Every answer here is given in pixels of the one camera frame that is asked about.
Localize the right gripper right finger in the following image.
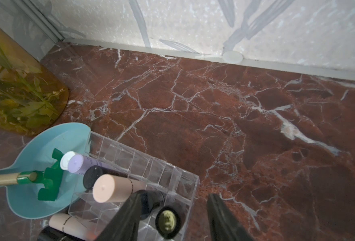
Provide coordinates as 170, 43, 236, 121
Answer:
207, 193, 253, 241

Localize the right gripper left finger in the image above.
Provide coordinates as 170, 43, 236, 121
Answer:
96, 190, 149, 241

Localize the black lipstick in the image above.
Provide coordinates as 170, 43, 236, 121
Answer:
83, 165, 128, 191
155, 204, 186, 240
140, 190, 165, 220

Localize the pink lip gloss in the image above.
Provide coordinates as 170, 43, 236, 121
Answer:
49, 213, 97, 241
92, 174, 146, 203

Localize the lavender lip balm tube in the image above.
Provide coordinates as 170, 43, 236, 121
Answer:
68, 154, 110, 175

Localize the white lip balm tube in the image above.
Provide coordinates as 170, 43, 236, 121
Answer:
60, 151, 77, 171

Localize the clear acrylic lipstick organizer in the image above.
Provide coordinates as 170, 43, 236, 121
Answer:
69, 132, 199, 241

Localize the black lipstick horizontal top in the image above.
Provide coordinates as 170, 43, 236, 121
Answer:
37, 226, 83, 241

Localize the teal plastic dustpan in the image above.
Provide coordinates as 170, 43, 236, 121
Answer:
0, 123, 91, 220

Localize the artificial plant in amber vase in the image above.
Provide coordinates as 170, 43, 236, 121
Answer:
0, 29, 69, 136

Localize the green brush wooden handle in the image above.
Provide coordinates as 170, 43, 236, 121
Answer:
0, 149, 64, 201

